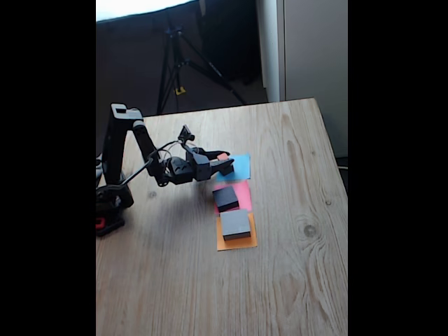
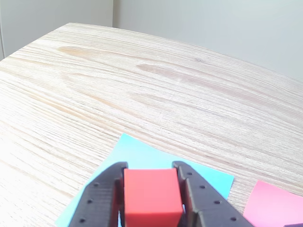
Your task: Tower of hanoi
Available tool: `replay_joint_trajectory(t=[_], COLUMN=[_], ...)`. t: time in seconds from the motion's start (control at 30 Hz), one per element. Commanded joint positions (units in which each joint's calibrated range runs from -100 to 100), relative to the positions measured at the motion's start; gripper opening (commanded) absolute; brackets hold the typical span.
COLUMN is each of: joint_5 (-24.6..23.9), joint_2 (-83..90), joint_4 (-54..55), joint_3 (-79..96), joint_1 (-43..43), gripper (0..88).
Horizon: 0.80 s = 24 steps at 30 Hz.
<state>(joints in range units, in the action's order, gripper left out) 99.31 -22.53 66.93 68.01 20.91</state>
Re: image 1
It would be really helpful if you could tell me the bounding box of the medium black block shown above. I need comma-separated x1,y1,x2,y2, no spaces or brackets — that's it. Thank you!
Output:
212,185,240,214

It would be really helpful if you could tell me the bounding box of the black tripod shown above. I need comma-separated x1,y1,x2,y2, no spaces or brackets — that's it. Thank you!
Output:
155,20,249,115

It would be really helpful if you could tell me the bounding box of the black camera cable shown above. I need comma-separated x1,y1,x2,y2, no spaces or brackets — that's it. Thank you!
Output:
96,139,183,190

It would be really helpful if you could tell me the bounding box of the white cabinet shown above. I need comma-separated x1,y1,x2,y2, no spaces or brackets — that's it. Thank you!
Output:
255,0,349,158

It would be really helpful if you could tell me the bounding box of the pink paper sheet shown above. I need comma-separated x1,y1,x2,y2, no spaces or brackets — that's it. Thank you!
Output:
213,180,253,215

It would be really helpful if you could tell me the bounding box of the blue paper sheet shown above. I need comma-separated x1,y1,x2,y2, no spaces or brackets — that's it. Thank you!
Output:
216,153,252,182

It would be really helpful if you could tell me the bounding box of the large flat black block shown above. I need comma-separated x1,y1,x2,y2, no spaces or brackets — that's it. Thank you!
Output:
219,209,252,242

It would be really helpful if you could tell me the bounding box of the bright white panel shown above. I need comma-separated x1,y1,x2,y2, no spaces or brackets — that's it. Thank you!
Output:
96,0,197,22

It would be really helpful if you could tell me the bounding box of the bare circuit board camera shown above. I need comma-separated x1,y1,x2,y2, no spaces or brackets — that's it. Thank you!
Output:
177,125,196,143

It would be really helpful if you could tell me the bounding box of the orange paper sheet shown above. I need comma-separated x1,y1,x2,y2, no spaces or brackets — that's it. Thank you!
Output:
216,212,258,252

